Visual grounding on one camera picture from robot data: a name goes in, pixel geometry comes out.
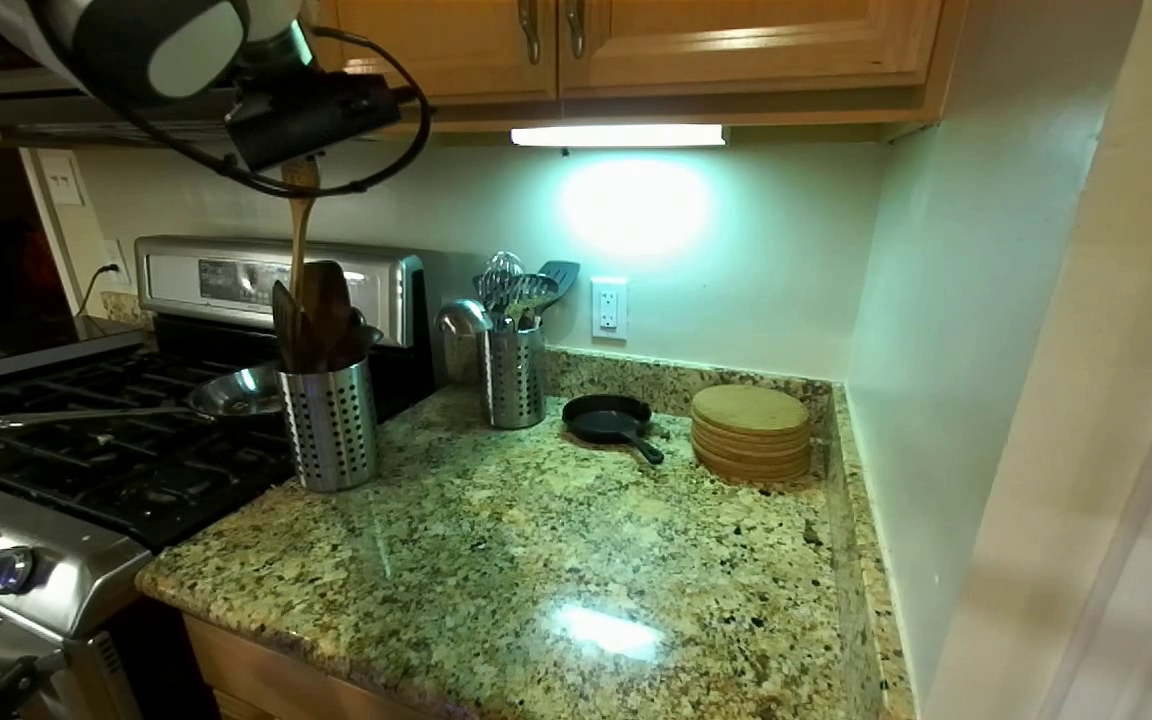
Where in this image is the stainless steel gas stove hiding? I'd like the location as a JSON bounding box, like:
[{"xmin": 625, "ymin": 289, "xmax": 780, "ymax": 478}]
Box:
[{"xmin": 0, "ymin": 238, "xmax": 431, "ymax": 720}]

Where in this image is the wooden upper cabinet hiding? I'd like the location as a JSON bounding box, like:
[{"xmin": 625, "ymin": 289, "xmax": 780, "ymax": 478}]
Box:
[{"xmin": 307, "ymin": 0, "xmax": 967, "ymax": 131}]

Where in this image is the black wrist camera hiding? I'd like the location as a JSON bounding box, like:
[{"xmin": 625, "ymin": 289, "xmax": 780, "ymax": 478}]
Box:
[{"xmin": 236, "ymin": 72, "xmax": 398, "ymax": 131}]

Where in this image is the steel frying pan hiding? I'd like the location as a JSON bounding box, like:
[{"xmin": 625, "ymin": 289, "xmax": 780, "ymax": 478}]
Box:
[{"xmin": 0, "ymin": 365, "xmax": 285, "ymax": 433}]

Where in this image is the white wall outlet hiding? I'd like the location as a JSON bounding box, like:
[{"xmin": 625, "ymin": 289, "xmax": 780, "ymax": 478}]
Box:
[{"xmin": 588, "ymin": 277, "xmax": 629, "ymax": 339}]

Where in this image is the perforated metal utensil container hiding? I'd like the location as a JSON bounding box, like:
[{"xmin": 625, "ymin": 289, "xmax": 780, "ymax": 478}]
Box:
[{"xmin": 281, "ymin": 361, "xmax": 381, "ymax": 491}]

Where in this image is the wooden base cabinet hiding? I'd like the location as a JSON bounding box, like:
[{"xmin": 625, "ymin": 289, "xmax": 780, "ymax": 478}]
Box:
[{"xmin": 184, "ymin": 615, "xmax": 435, "ymax": 720}]

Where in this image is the perforated wooden spoon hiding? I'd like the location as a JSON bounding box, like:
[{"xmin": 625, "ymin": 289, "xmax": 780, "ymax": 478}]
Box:
[{"xmin": 281, "ymin": 155, "xmax": 318, "ymax": 295}]

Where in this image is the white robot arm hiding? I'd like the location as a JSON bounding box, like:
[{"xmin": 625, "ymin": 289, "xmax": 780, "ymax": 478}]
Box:
[{"xmin": 0, "ymin": 0, "xmax": 398, "ymax": 179}]

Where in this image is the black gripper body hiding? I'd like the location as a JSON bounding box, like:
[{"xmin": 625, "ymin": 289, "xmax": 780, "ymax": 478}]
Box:
[{"xmin": 225, "ymin": 100, "xmax": 372, "ymax": 167}]

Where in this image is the blue slotted turner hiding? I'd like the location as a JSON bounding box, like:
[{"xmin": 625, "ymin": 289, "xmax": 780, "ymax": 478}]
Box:
[{"xmin": 525, "ymin": 261, "xmax": 579, "ymax": 321}]

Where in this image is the small cast iron skillet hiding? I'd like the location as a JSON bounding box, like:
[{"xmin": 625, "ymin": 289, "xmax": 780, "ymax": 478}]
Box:
[{"xmin": 564, "ymin": 398, "xmax": 664, "ymax": 465}]

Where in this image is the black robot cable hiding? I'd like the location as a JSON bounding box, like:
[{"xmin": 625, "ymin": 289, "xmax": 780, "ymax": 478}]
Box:
[{"xmin": 91, "ymin": 23, "xmax": 435, "ymax": 199}]

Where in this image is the under-cabinet light bar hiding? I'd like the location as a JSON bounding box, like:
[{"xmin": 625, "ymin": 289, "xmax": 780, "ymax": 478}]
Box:
[{"xmin": 506, "ymin": 125, "xmax": 728, "ymax": 153}]

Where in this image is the dark wooden spatula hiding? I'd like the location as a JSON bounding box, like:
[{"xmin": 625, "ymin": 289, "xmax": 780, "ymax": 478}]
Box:
[{"xmin": 271, "ymin": 261, "xmax": 372, "ymax": 374}]

